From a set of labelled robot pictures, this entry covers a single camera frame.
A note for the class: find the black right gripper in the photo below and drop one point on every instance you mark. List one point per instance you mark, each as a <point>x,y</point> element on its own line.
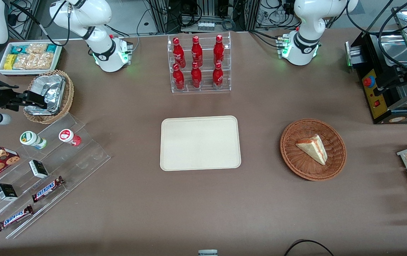
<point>1,98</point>

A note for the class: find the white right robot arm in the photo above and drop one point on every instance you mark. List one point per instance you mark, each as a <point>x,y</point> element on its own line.
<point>102,53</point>

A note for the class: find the beige plastic tray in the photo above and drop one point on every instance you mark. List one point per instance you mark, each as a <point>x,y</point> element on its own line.
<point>200,143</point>

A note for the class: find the stacked aluminium foil trays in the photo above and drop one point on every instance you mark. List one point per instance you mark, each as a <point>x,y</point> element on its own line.
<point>52,89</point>

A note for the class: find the light wicker basket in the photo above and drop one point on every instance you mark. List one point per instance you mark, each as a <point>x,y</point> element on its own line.
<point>69,96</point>

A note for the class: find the large rice cracker bag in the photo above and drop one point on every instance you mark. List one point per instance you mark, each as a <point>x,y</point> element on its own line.
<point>33,61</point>

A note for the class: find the yellow snack packet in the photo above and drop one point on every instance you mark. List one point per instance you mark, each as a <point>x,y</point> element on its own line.
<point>10,62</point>

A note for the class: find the red-label yogurt cup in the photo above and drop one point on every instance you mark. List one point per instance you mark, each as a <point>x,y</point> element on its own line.
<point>67,136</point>

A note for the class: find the white rectangular snack container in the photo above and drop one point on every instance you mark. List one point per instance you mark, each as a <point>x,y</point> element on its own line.
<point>58,57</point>

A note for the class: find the small rice cracker bag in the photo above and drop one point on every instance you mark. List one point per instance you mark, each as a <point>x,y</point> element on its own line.
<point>36,48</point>

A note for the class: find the teal snack packet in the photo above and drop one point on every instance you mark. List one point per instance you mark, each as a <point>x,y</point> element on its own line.
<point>51,48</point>
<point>18,49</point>

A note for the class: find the small black box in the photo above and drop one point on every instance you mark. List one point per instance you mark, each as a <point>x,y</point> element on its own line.
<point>38,169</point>
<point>6,192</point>

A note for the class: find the clear acrylic stepped display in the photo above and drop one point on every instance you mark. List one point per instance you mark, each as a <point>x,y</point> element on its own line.
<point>82,163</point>

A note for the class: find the snickers chocolate bar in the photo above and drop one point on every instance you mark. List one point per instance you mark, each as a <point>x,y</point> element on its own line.
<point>14,218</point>
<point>47,189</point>

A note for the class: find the red cola bottle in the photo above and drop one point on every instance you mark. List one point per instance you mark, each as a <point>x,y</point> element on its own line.
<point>196,49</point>
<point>196,76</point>
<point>178,78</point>
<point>218,48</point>
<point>217,75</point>
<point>178,51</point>

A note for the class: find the clear acrylic bottle rack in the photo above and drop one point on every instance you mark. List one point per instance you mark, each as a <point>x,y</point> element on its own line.
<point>207,89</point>

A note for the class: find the white power strip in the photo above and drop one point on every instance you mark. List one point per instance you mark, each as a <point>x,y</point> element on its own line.
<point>206,26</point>

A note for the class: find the small grey device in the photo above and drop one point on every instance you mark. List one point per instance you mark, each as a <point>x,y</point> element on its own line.
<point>207,252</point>

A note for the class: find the brown wicker basket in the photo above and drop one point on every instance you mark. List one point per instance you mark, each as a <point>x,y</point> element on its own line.
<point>296,160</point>

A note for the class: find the wrapped triangle sandwich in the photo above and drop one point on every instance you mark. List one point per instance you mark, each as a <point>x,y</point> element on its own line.
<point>313,148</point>

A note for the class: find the black sealing machine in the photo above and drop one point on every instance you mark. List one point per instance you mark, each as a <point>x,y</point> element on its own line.
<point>375,96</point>

